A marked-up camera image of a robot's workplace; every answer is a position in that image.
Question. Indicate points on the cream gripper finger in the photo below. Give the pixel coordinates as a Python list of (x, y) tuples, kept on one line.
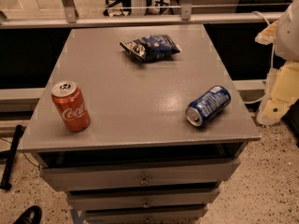
[(280, 93), (267, 35)]

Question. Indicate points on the red coke can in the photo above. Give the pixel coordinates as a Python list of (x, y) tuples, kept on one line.
[(68, 99)]

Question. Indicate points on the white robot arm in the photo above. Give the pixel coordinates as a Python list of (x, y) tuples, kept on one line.
[(286, 45)]

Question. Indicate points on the blue pepsi can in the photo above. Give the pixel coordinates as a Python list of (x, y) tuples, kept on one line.
[(202, 110)]

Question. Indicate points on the blue chip bag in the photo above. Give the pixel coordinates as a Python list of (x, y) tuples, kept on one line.
[(151, 48)]

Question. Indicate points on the top grey drawer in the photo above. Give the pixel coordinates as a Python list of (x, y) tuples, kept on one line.
[(140, 174)]

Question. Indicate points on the grey drawer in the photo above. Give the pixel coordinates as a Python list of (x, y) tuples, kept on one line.
[(143, 199), (140, 174), (145, 216)]

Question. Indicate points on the grey drawer cabinet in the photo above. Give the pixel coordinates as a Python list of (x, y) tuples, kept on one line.
[(138, 109)]

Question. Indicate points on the bottom grey drawer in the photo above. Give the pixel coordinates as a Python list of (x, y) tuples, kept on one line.
[(145, 216)]

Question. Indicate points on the metal railing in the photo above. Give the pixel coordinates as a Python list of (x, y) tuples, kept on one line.
[(25, 14)]

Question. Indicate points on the middle grey drawer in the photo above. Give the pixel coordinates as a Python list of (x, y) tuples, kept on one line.
[(143, 199)]

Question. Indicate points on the black shoe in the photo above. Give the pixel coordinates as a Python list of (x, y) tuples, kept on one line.
[(32, 215)]

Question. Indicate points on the black stand leg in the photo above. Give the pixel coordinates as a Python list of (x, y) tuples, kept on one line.
[(9, 156)]

